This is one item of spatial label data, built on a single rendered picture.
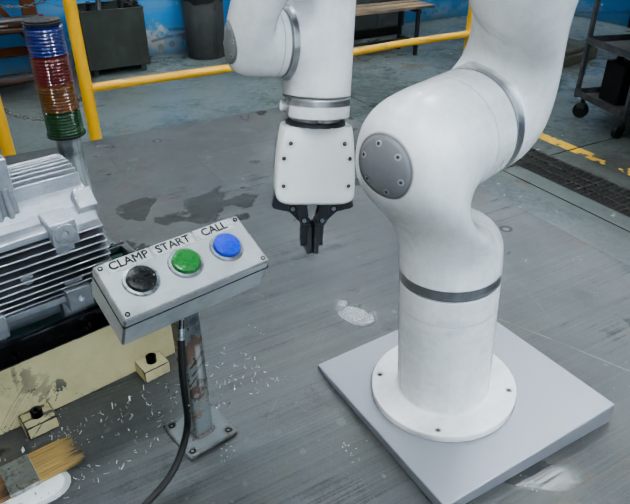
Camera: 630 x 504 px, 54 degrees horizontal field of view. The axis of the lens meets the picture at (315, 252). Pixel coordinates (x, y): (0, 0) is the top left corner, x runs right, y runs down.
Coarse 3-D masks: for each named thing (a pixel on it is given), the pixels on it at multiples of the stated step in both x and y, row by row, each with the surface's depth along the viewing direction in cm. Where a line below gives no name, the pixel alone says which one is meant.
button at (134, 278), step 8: (128, 272) 60; (136, 272) 60; (144, 272) 61; (152, 272) 61; (128, 280) 60; (136, 280) 60; (144, 280) 60; (152, 280) 60; (136, 288) 60; (144, 288) 60; (152, 288) 60
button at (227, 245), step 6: (222, 234) 66; (228, 234) 67; (216, 240) 66; (222, 240) 66; (228, 240) 66; (234, 240) 66; (216, 246) 65; (222, 246) 65; (228, 246) 66; (234, 246) 66; (240, 246) 66; (222, 252) 65; (228, 252) 65; (234, 252) 65
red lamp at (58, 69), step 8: (64, 56) 98; (32, 64) 97; (40, 64) 96; (48, 64) 97; (56, 64) 97; (64, 64) 98; (40, 72) 97; (48, 72) 97; (56, 72) 98; (64, 72) 98; (72, 72) 101; (40, 80) 98; (48, 80) 98; (56, 80) 98; (64, 80) 99; (72, 80) 101
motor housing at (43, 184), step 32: (32, 160) 76; (64, 160) 75; (32, 192) 72; (64, 192) 74; (0, 224) 69; (32, 224) 71; (96, 224) 73; (0, 256) 67; (32, 256) 69; (64, 256) 72; (96, 256) 74; (0, 288) 68; (32, 288) 71; (64, 288) 73; (32, 320) 77
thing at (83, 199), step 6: (72, 192) 72; (78, 192) 72; (84, 192) 73; (90, 192) 73; (72, 198) 73; (78, 198) 72; (84, 198) 72; (90, 198) 73; (78, 204) 72; (84, 204) 72; (90, 204) 73; (96, 204) 73; (78, 210) 73; (84, 210) 73; (90, 210) 74
